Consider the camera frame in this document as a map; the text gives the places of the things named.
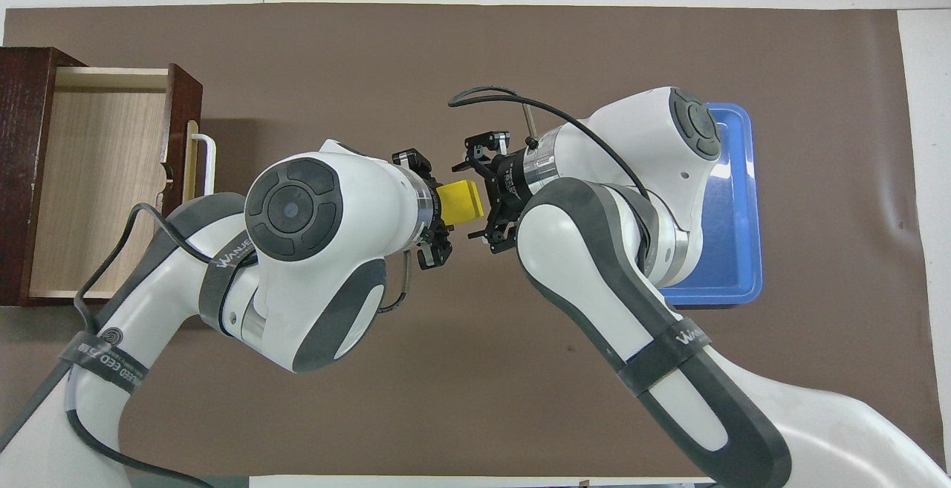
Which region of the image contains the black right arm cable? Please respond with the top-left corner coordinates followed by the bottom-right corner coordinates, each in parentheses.
top-left (448, 87), bottom-right (655, 206)

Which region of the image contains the white drawer handle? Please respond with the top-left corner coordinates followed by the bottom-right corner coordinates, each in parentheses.
top-left (189, 131), bottom-right (217, 199)

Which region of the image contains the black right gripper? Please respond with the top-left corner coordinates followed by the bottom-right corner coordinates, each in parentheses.
top-left (453, 130), bottom-right (536, 254)

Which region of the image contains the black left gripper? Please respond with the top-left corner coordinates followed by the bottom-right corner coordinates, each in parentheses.
top-left (392, 148), bottom-right (452, 271)

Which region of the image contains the brown table mat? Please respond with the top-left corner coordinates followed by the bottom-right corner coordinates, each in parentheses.
top-left (0, 3), bottom-right (934, 478)

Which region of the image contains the blue plastic tray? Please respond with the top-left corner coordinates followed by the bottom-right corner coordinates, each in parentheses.
top-left (658, 102), bottom-right (765, 308)

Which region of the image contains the yellow cube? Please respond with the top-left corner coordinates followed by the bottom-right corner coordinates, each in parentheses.
top-left (437, 180), bottom-right (485, 223)

